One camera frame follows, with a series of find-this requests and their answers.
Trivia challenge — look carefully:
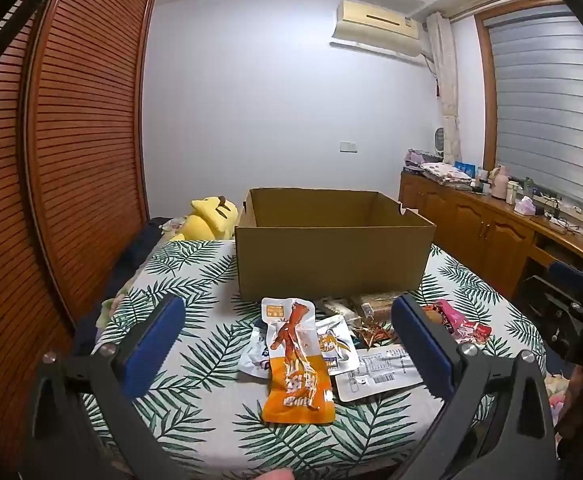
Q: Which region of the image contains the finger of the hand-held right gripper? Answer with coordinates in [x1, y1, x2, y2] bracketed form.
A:
[519, 275, 572, 322]
[548, 260, 583, 292]

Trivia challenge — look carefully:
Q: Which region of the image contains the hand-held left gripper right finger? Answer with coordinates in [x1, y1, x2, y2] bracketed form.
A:
[390, 292, 557, 480]

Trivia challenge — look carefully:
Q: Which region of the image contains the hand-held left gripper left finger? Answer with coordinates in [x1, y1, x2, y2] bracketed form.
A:
[21, 294, 187, 480]

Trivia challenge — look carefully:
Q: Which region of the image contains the large white snack pouch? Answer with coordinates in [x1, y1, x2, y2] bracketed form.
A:
[332, 344, 429, 403]

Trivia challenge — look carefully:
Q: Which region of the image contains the white and blue snack packet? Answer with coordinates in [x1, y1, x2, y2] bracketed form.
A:
[238, 317, 277, 378]

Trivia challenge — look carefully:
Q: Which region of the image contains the orange snack packet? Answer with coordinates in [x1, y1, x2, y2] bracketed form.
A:
[261, 297, 336, 425]

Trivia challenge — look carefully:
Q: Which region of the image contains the brown cardboard box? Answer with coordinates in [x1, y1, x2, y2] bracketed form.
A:
[234, 187, 437, 306]

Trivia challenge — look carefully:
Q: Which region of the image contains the pink snack packet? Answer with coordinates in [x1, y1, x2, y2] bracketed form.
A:
[431, 300, 492, 345]

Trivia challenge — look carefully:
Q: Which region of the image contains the gold candy wrapper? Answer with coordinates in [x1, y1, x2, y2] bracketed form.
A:
[354, 324, 397, 348]

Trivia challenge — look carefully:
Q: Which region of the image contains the brown cracker packet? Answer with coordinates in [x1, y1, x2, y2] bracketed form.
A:
[350, 291, 402, 318]

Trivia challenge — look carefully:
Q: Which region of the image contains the floral bed sheet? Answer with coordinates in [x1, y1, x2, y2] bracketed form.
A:
[545, 374, 568, 413]

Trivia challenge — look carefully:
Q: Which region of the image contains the dark blue blanket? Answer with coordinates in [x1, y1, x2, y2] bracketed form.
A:
[78, 217, 172, 356]

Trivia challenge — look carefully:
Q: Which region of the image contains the white and yellow snack packet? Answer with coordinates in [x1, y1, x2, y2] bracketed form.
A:
[316, 316, 359, 375]

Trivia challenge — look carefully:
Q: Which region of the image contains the wooden cabinet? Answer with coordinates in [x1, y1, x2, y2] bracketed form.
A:
[399, 170, 583, 301]

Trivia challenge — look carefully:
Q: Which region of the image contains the small white snack packet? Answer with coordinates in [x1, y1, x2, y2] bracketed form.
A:
[319, 297, 357, 318]

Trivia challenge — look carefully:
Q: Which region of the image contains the pink thermos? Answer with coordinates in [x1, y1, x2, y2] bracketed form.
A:
[489, 165, 509, 196]

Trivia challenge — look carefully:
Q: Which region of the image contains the yellow plush toy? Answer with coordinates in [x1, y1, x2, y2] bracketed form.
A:
[178, 195, 239, 241]

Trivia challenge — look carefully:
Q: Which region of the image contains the clutter on sideboard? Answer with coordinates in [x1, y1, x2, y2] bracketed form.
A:
[405, 149, 475, 188]

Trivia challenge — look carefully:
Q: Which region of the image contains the grey window blind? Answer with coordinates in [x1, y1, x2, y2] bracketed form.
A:
[486, 4, 583, 211]

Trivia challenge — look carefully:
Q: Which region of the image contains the wooden louvered wardrobe door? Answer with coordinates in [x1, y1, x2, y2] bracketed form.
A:
[24, 0, 156, 326]
[0, 10, 77, 461]

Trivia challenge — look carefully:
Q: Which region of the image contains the cream curtain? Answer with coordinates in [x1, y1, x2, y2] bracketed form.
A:
[425, 11, 462, 163]

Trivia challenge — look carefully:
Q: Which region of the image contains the white air conditioner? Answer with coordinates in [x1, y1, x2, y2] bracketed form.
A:
[330, 0, 425, 58]

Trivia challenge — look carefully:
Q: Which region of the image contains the wooden window frame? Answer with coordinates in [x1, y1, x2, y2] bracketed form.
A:
[474, 0, 572, 186]

